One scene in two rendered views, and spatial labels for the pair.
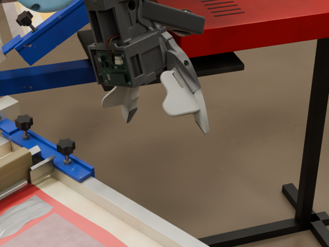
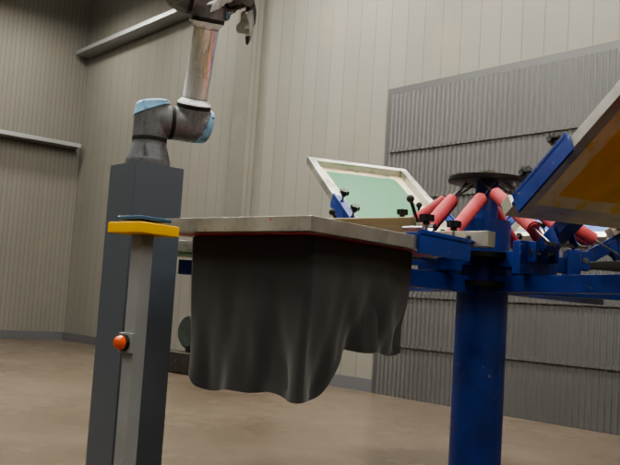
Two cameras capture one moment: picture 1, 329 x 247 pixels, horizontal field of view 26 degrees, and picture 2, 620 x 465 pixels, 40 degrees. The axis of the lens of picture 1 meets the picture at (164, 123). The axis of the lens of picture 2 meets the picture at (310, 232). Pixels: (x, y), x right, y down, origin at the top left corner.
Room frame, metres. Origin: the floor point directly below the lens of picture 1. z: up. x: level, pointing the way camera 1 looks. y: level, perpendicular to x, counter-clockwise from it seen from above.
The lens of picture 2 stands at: (0.93, -2.23, 0.77)
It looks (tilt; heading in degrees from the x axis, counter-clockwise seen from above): 5 degrees up; 87
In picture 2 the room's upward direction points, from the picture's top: 4 degrees clockwise
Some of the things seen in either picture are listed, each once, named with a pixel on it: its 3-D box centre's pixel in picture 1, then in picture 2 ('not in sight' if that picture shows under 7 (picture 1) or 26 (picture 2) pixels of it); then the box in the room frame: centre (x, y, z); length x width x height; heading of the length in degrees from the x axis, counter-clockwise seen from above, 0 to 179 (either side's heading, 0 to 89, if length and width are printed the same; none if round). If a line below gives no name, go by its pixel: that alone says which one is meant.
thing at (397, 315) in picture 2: not in sight; (357, 320); (1.21, 0.12, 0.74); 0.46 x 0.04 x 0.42; 48
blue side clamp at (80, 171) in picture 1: (47, 159); (439, 245); (1.46, 0.29, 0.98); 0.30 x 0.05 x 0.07; 48
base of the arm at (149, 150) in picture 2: not in sight; (148, 152); (0.52, 0.63, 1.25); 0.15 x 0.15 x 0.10
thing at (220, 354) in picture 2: not in sight; (244, 315); (0.89, 0.09, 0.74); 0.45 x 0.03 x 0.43; 138
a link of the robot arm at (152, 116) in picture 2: not in sight; (153, 118); (0.53, 0.63, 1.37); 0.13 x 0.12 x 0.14; 18
